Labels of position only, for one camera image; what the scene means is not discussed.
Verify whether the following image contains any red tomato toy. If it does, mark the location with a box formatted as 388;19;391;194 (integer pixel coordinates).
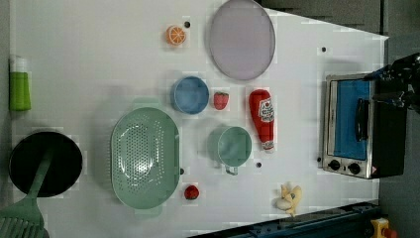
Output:
184;185;200;200

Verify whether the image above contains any lavender round plate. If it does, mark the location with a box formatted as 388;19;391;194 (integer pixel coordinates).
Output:
209;0;275;80

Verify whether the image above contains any blue bowl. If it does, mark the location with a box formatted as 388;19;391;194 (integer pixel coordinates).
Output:
170;76;209;115

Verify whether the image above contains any green oval strainer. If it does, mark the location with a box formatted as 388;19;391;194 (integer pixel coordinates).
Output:
110;98;180;215

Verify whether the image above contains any blue metal frame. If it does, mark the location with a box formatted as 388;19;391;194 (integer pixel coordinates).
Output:
189;202;381;238

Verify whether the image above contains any yellow red toy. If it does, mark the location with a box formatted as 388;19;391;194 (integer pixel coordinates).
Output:
370;218;398;238

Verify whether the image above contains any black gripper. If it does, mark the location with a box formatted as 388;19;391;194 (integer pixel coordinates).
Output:
365;53;420;113

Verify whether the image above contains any silver toaster oven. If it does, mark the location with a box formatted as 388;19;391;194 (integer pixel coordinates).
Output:
322;74;407;179

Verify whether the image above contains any toy strawberry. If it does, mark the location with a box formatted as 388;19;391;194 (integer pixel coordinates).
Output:
213;92;229;110

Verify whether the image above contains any green cup with handle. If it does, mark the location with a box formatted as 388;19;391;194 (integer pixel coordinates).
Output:
207;126;253;176

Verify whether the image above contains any peeled banana toy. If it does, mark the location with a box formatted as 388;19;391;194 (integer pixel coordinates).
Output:
275;184;302;217

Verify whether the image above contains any green white bottle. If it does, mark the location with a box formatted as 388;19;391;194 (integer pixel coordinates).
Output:
9;56;32;111

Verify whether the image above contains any red ketchup bottle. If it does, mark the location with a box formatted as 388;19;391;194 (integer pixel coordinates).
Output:
249;89;274;153

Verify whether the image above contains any orange slice toy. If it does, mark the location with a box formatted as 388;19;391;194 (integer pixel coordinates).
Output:
165;25;186;46

